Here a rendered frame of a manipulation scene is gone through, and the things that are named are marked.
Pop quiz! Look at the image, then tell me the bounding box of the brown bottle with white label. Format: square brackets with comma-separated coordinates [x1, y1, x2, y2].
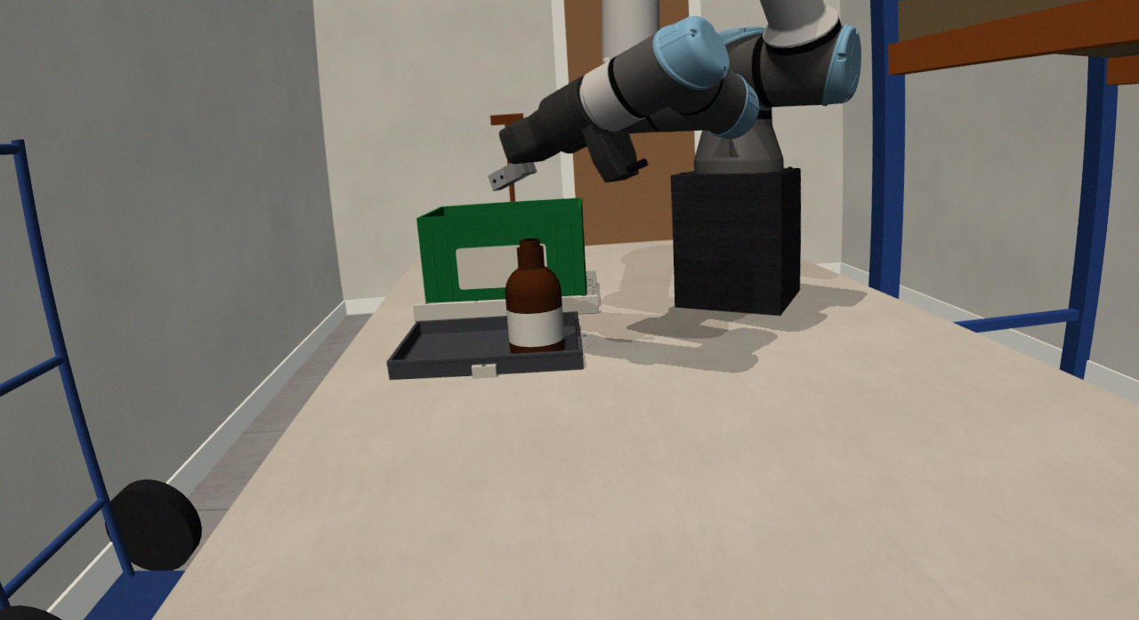
[505, 238, 565, 354]

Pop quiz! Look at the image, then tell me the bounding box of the green plastic crate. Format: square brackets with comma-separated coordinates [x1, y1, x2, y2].
[416, 197, 587, 303]

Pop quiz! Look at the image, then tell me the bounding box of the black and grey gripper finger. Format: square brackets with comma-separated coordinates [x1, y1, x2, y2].
[502, 162, 536, 189]
[487, 163, 530, 191]

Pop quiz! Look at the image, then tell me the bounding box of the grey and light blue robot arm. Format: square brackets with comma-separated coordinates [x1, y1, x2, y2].
[603, 0, 861, 173]

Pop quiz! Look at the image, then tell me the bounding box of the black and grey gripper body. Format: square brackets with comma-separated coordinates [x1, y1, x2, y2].
[499, 57, 648, 182]

